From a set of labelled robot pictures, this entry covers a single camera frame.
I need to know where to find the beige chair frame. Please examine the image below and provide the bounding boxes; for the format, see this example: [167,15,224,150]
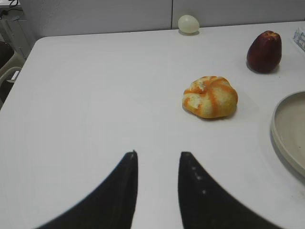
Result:
[0,40,26,110]

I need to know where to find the white milk carton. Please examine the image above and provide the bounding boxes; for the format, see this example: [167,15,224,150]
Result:
[292,27,305,51]

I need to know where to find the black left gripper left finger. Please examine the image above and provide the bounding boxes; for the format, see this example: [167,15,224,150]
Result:
[40,151,138,229]

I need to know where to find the pale green egg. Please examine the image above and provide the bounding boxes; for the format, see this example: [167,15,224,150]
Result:
[178,15,200,34]

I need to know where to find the dark red wax apple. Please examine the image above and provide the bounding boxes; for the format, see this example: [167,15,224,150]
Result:
[246,31,282,73]

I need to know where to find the orange striped bread roll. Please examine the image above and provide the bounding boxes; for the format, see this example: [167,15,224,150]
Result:
[182,76,238,119]

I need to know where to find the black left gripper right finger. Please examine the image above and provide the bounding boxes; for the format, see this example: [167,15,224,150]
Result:
[178,152,277,229]

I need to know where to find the beige round plate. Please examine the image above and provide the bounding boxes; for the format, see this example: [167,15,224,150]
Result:
[270,91,305,180]

